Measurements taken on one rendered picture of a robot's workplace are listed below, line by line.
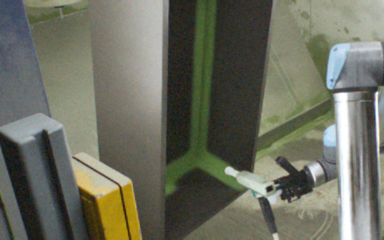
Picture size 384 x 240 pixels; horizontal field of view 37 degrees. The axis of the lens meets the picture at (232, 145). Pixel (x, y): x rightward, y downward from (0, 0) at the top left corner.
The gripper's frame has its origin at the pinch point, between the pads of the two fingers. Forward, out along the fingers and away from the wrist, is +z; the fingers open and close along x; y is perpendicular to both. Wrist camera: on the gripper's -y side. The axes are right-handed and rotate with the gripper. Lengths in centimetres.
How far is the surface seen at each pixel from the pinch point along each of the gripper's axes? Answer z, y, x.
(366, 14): -151, -38, 148
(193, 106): -4, -29, 69
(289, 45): -114, -33, 197
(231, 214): -15, 41, 114
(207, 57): -14, -48, 57
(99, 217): 54, -41, -118
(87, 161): 53, -47, -110
